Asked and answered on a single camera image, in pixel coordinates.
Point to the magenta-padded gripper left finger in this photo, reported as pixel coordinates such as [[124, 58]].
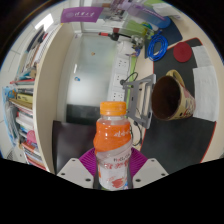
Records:
[[73, 171]]

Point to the white wall socket row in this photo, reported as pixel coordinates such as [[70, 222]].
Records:
[[117, 80]]

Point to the dark wine bottle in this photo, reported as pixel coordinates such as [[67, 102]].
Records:
[[120, 33]]

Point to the black red-edged desk mat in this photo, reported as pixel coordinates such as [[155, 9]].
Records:
[[173, 143]]

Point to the white tissue pack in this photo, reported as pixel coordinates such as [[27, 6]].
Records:
[[166, 8]]

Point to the orange-capped drink bottle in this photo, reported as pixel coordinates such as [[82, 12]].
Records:
[[111, 133]]

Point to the beige shelf with books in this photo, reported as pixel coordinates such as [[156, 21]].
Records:
[[46, 100]]

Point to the patterned yellow mug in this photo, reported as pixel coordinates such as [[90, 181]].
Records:
[[166, 96]]

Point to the purple pennant flag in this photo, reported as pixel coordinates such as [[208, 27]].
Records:
[[81, 15]]

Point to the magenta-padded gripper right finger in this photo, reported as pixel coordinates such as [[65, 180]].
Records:
[[151, 171]]

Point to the round red coaster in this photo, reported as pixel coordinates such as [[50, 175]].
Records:
[[182, 52]]

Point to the white ceiling light panels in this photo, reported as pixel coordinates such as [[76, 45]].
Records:
[[45, 21]]

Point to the white folded paper napkin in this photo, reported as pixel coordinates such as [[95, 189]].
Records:
[[205, 93]]

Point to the white lidded pot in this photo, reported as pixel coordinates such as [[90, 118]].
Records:
[[126, 48]]

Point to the grey metal laptop stand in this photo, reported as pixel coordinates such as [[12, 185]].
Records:
[[150, 100]]

